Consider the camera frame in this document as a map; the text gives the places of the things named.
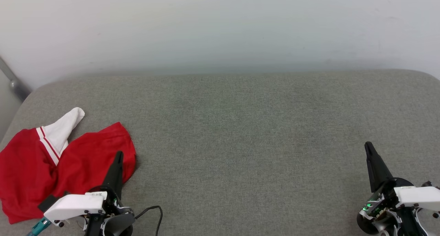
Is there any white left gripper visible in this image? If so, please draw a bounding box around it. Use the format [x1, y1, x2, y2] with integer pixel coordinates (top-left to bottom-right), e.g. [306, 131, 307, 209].
[43, 151, 124, 227]

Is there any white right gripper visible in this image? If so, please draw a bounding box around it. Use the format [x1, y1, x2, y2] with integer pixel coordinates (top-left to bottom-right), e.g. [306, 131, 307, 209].
[364, 141, 440, 209]

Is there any red white sports jersey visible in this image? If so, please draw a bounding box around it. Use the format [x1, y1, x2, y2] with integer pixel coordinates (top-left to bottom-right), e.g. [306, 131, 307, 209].
[0, 107, 137, 225]

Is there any grey metal pole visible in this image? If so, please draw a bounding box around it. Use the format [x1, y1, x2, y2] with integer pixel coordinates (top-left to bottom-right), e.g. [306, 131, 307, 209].
[0, 56, 32, 102]

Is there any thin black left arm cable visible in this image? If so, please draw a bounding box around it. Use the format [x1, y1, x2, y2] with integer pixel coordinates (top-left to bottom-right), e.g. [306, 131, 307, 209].
[133, 205, 164, 236]

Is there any teal left camera connector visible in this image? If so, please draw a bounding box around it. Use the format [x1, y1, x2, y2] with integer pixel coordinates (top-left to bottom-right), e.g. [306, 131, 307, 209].
[27, 217, 52, 236]

